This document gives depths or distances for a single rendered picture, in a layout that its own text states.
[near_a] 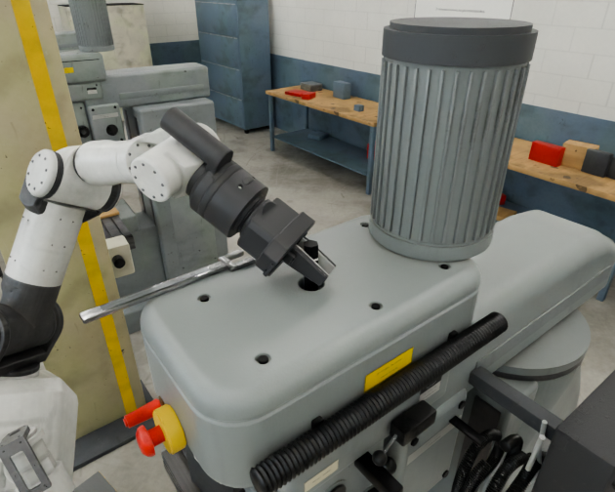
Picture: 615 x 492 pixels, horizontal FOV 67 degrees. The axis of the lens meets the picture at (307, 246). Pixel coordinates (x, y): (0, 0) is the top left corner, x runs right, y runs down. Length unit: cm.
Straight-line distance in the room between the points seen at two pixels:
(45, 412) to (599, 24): 472
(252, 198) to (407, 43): 28
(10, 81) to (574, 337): 205
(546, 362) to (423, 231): 52
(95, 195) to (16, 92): 136
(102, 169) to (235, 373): 40
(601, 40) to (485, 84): 429
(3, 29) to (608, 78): 434
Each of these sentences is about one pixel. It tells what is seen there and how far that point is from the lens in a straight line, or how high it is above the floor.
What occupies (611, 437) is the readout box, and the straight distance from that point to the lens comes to 79.
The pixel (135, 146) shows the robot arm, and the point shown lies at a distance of 73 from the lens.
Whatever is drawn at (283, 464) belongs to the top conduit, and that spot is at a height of 180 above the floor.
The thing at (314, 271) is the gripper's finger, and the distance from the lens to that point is 62.
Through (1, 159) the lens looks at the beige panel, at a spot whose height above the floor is 164.
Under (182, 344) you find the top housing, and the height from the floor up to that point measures 189.
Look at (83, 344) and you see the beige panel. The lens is 270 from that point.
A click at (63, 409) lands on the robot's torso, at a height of 160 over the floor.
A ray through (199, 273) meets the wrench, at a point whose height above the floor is 190.
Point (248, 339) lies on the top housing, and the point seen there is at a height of 189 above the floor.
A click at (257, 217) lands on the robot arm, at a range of 61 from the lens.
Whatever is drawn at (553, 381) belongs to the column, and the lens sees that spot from 116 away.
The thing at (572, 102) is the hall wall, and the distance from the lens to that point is 503.
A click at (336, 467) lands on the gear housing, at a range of 73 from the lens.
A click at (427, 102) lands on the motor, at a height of 212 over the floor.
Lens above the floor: 226
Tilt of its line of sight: 30 degrees down
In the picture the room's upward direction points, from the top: straight up
